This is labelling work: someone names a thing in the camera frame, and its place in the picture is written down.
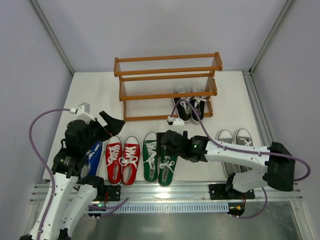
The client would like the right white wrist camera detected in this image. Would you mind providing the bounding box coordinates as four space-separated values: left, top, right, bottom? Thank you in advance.
167 116 185 129

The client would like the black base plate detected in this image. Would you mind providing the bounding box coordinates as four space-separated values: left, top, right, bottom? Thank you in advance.
104 185 121 202
208 183 255 200

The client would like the red sneaker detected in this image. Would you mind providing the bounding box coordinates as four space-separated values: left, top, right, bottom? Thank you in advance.
120 136 141 187
105 136 123 186

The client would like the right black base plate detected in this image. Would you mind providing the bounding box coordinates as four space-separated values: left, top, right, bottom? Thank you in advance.
208 183 255 200

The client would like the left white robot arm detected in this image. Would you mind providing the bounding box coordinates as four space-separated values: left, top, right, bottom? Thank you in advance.
20 108 125 240

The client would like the left blue sneaker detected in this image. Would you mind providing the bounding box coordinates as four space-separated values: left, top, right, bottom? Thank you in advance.
79 141 103 179

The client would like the right red sneaker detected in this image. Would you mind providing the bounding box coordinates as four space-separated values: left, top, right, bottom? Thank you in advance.
120 136 141 187

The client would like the right aluminium corner post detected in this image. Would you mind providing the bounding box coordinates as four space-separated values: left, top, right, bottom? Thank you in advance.
249 0 297 75

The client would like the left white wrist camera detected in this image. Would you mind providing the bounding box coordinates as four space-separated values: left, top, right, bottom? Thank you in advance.
69 102 95 123

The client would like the left aluminium corner post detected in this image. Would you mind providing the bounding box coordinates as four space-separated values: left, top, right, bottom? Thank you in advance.
28 0 75 76

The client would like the green sneaker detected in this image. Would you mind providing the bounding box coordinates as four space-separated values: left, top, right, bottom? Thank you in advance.
158 146 178 187
142 132 159 184

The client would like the grey sneaker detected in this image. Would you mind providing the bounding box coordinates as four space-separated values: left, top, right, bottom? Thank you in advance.
233 128 253 173
217 129 241 177

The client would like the left red sneaker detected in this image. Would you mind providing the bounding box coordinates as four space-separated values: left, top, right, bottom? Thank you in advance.
105 136 123 186

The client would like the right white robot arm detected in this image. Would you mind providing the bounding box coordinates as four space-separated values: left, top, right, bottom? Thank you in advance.
156 130 296 199

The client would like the slotted grey cable duct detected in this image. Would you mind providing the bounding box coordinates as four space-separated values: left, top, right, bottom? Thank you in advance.
114 202 229 214

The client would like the aluminium right side rail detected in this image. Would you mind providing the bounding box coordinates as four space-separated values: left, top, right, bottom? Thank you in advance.
241 69 274 146

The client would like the wooden shoe shelf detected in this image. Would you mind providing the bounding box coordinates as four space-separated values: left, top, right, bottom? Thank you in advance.
113 52 223 122

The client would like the aluminium rail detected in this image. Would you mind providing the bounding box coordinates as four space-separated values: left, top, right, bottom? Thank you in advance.
29 181 304 204
241 69 274 146

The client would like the black sneaker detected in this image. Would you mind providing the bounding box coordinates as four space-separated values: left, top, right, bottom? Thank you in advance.
172 96 191 122
189 86 208 124

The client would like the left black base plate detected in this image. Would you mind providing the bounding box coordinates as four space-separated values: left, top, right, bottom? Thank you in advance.
104 185 121 202

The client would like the aluminium corner post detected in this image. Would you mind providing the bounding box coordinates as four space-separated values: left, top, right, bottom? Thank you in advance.
28 0 75 76
249 0 297 75

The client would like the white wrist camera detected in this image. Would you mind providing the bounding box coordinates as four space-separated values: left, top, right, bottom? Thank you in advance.
167 116 185 129
69 102 95 123

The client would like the aluminium front rail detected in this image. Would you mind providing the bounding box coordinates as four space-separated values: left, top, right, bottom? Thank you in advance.
29 181 304 204

